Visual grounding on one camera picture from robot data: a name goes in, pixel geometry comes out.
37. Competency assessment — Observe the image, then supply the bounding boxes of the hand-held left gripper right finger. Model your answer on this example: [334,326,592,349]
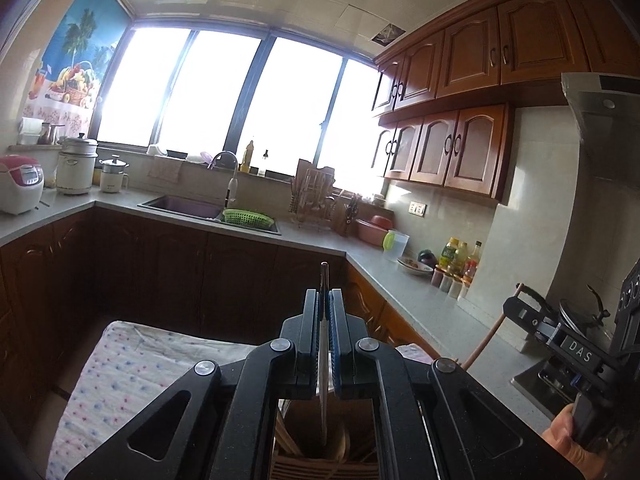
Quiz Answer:
[329,289,586,480]

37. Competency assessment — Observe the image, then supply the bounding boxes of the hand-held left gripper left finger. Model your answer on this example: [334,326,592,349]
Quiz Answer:
[65,289,322,480]

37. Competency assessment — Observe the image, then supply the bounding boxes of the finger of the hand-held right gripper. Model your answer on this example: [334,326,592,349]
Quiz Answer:
[502,287,558,343]

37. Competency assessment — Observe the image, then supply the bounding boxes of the wooden chopstick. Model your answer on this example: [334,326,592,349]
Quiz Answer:
[464,284,524,370]

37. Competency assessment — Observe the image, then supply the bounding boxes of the slim silver utensil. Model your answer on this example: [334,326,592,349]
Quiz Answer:
[319,261,331,448]

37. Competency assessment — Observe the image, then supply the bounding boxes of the wooden utensil holder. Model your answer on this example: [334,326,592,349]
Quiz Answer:
[274,399,382,480]

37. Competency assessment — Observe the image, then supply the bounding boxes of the person's right hand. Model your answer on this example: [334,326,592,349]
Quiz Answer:
[544,402,594,462]

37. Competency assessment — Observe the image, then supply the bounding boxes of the steel stove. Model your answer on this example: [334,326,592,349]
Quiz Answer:
[510,350,576,421]

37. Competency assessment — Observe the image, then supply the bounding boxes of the bunch of wooden chopsticks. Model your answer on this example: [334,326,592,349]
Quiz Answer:
[275,405,303,463]

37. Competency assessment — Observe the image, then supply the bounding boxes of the green label oil bottle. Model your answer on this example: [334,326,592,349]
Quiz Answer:
[442,237,461,271]

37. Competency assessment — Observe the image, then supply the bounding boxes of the plate with food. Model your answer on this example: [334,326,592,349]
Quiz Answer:
[397,256,435,277]

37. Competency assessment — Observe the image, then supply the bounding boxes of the pink plastic basin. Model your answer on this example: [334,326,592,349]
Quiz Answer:
[355,220,396,247]

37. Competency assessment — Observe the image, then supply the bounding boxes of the knife block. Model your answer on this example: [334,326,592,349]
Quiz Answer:
[334,191,361,237]

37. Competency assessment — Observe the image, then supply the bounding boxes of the green plastic basket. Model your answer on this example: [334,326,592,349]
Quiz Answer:
[221,208,276,227]

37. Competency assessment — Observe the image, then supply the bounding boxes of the wooden base cabinets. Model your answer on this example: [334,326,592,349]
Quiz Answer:
[0,205,436,411]

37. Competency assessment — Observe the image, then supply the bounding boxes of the steel faucet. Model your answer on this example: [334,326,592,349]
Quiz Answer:
[207,151,240,209]

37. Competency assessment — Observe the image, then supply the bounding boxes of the steel kitchen sink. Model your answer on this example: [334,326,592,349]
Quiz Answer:
[137,195,282,236]

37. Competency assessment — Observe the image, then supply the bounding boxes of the printed white cloth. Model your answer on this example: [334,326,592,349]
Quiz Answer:
[45,320,436,480]

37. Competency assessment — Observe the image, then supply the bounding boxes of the steel range hood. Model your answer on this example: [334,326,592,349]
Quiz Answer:
[560,72,640,261]

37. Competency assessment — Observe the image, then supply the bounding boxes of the beige dish cloth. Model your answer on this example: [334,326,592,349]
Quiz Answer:
[147,155,182,184]

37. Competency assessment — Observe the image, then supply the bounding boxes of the small white electric pot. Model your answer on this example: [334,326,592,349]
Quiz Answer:
[98,155,131,193]

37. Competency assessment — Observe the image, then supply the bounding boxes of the large kitchen window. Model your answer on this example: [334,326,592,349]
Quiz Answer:
[95,27,386,196]

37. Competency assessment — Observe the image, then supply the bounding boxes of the large white cooker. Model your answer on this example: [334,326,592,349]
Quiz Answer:
[55,132,99,196]

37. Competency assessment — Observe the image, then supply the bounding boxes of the ceiling vent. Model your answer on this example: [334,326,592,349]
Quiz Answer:
[372,25,406,46]

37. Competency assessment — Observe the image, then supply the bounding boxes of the red and white rice cooker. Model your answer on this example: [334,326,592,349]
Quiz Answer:
[0,155,45,216]

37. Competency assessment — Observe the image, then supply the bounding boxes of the paper towel roll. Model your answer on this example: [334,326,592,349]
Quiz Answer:
[17,116,46,146]

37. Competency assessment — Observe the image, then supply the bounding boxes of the clear pitcher with green handle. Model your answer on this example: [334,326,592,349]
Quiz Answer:
[382,229,411,262]

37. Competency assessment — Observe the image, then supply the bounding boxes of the wire dish rack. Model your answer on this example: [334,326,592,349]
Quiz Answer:
[289,159,337,231]

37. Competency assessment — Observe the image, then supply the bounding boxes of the wooden wall cabinet row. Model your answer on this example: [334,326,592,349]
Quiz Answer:
[371,102,516,204]
[372,0,608,116]

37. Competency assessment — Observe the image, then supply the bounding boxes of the wall poster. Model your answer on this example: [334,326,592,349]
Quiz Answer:
[25,0,128,133]

